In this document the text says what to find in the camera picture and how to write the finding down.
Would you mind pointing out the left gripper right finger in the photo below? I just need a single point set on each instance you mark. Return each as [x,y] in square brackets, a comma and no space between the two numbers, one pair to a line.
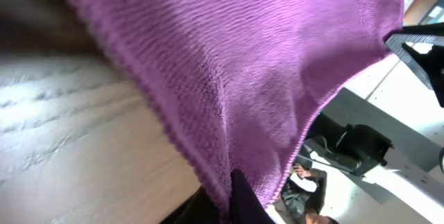
[427,67]

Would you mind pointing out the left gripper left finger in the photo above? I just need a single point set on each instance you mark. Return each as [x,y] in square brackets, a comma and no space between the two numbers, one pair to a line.
[245,208]

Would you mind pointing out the purple microfiber cloth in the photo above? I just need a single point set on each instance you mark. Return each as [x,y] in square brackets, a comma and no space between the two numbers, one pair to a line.
[237,83]

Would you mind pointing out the seated person in background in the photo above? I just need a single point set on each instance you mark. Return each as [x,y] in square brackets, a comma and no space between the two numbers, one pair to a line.
[305,207]

